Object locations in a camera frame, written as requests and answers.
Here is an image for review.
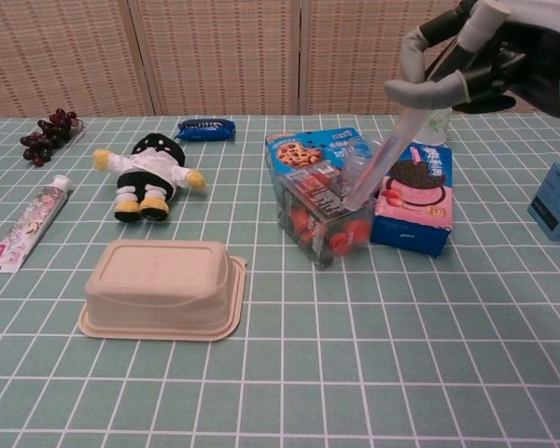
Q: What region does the dark red grape bunch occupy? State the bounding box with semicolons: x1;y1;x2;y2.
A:
19;107;86;168

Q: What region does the black and white plush doll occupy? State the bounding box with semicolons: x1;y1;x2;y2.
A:
91;132;207;223

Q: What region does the woven folding screen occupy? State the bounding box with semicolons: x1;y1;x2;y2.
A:
0;0;560;118

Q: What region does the blue chocolate chip cookie box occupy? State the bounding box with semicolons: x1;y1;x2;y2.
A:
264;126;364;220

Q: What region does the clear plastic snack box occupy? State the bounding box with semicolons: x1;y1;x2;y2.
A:
275;161;375;271

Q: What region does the floral toothpaste tube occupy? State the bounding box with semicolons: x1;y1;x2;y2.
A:
0;175;74;274

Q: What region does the white paper cup green print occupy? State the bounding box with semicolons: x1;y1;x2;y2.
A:
413;107;451;146

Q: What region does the blue Oreo packet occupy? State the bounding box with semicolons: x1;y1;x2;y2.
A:
174;118;237;143

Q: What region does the pink and blue Oreo box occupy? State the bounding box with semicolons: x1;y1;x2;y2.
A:
369;138;455;258

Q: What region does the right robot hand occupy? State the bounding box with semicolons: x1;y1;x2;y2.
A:
385;0;560;119

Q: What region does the small clear plastic cup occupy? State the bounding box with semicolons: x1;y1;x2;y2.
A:
343;139;385;195

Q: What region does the small blue cardboard box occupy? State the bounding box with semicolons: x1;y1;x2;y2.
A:
526;161;560;243

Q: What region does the clear tube with white cap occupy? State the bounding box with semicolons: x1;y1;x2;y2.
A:
343;0;512;211

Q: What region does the green checked tablecloth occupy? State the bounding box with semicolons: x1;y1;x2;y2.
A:
0;111;560;448

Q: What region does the beige lidded food container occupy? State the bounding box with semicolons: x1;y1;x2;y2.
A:
77;238;247;342

